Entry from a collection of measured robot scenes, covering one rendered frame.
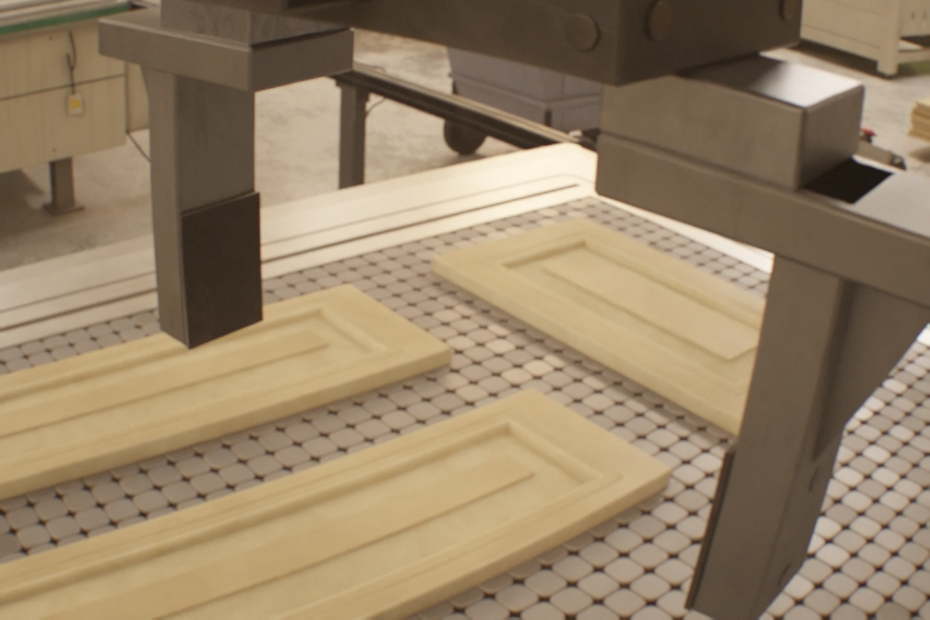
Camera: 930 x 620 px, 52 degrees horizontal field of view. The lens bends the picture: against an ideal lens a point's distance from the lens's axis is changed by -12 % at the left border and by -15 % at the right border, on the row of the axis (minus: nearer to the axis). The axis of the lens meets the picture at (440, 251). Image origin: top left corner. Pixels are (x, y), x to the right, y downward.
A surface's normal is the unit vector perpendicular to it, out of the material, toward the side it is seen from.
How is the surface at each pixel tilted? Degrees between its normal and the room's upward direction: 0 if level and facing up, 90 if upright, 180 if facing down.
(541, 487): 11
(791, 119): 90
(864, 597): 0
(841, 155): 90
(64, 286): 0
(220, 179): 90
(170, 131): 90
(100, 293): 0
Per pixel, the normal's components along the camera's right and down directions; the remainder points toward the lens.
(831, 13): -0.78, 0.21
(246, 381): 0.16, -0.84
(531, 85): -0.75, 0.47
